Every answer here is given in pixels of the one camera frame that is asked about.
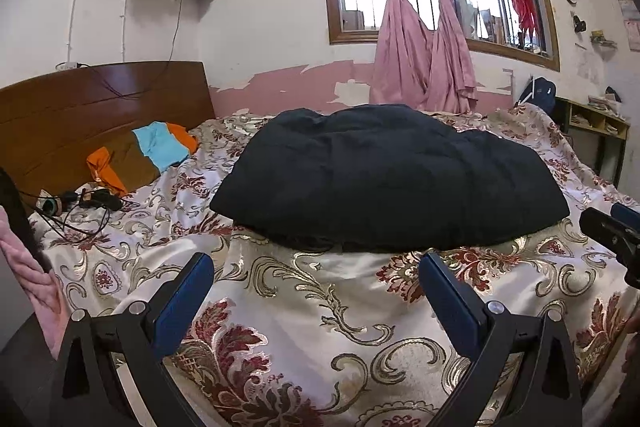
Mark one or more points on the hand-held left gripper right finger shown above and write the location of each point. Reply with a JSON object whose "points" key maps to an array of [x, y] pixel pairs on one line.
{"points": [[452, 302]]}

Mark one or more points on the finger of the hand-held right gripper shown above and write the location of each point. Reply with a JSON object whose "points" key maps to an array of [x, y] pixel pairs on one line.
{"points": [[600, 222], [627, 214]]}

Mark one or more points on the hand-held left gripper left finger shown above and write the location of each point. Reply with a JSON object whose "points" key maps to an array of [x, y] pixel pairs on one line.
{"points": [[182, 302]]}

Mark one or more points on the black padded jacket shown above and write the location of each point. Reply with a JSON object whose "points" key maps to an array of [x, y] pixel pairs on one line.
{"points": [[390, 177]]}

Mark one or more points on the wooden desk shelf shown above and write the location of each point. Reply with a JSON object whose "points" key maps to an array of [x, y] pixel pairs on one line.
{"points": [[595, 115]]}

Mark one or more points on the small black object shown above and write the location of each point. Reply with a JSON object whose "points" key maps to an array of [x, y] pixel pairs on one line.
{"points": [[613, 95]]}

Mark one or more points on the floral satin bedspread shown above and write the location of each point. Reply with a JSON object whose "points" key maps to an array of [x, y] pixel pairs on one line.
{"points": [[310, 307]]}

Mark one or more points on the dark blue backpack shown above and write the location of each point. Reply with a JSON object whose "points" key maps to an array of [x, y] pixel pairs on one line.
{"points": [[542, 94]]}

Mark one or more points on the pink fleece garment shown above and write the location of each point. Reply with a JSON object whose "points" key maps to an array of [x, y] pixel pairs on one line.
{"points": [[30, 287]]}

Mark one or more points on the orange blue brown cloth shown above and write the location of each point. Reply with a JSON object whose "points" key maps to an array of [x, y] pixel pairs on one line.
{"points": [[160, 147]]}

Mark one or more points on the wooden headboard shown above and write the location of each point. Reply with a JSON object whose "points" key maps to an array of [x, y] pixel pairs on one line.
{"points": [[100, 117]]}

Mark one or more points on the red hanging garment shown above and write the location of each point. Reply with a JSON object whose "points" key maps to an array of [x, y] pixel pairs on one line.
{"points": [[522, 2]]}

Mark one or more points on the white power strip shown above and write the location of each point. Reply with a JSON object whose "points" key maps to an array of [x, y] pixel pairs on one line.
{"points": [[67, 66]]}

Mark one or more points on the small green wall shelf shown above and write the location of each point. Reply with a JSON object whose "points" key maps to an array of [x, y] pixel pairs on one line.
{"points": [[602, 39]]}

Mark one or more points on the wall certificate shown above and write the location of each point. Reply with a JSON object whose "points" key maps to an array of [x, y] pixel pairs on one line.
{"points": [[627, 6], [632, 33]]}

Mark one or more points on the black wall fixture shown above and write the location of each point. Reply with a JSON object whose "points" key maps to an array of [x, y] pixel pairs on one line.
{"points": [[579, 24]]}

